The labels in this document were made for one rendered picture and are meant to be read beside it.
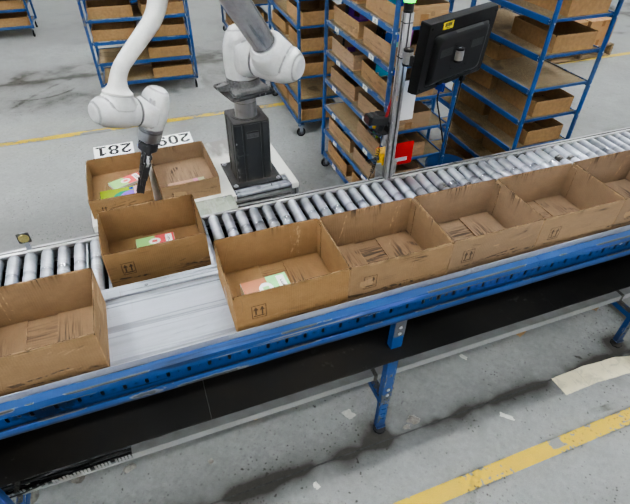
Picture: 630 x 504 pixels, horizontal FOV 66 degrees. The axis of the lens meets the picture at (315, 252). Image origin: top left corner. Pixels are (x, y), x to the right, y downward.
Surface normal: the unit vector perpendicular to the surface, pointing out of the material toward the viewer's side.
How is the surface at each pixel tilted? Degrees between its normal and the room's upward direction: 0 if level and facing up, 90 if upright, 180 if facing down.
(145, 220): 89
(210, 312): 0
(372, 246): 0
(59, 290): 90
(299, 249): 90
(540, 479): 0
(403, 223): 90
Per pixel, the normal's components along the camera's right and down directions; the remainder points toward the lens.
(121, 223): 0.37, 0.61
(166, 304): 0.01, -0.75
